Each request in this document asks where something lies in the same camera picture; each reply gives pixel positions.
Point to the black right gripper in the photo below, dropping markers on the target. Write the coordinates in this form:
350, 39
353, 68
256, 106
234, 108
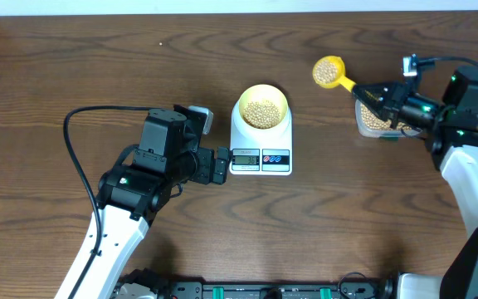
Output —
392, 105

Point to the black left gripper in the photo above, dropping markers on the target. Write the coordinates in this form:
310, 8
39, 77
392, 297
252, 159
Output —
204, 174

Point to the yellow measuring scoop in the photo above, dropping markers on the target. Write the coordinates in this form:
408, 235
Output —
329, 72

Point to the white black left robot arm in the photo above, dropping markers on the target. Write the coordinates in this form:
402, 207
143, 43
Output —
139, 184

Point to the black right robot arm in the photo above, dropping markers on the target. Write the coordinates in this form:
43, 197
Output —
451, 129

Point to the white digital kitchen scale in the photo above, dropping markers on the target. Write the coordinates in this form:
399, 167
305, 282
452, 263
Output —
261, 151

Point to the soybeans in yellow bowl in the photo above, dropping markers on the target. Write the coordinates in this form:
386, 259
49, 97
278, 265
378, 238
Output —
262, 114

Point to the yellow plastic bowl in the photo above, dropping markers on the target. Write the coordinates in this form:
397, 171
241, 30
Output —
264, 92

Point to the clear container of soybeans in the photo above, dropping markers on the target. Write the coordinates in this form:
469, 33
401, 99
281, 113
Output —
371, 126

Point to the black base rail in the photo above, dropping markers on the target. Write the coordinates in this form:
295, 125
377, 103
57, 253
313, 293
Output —
354, 285

